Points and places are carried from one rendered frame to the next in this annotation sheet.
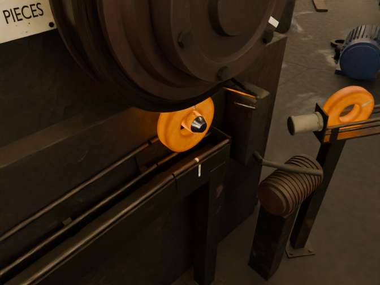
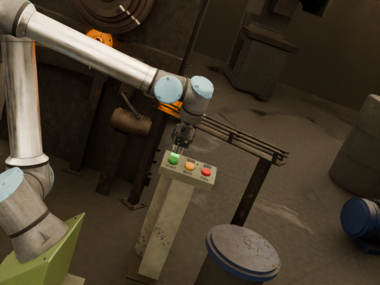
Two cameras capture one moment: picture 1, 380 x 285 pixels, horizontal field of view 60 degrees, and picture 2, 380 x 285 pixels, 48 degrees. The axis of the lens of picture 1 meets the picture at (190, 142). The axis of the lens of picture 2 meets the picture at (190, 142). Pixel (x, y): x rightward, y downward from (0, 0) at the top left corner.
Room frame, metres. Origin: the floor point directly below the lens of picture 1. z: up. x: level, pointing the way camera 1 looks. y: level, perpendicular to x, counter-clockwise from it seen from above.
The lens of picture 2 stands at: (-0.76, -2.03, 1.33)
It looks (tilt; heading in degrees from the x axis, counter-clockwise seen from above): 21 degrees down; 40
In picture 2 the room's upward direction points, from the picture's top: 21 degrees clockwise
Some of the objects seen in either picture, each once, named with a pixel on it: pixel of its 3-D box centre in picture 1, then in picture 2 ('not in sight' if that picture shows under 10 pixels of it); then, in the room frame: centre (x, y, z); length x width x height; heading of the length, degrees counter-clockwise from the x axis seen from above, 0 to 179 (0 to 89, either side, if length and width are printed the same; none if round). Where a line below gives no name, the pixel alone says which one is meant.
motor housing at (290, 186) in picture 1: (280, 221); (121, 154); (0.75, -0.33, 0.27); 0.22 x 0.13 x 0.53; 133
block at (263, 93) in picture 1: (244, 124); (131, 77); (0.79, -0.16, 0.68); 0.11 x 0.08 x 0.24; 43
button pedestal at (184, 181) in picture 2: not in sight; (168, 221); (0.55, -1.00, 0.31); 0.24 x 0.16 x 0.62; 133
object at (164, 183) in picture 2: not in sight; (161, 210); (0.64, -0.86, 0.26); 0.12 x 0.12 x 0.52
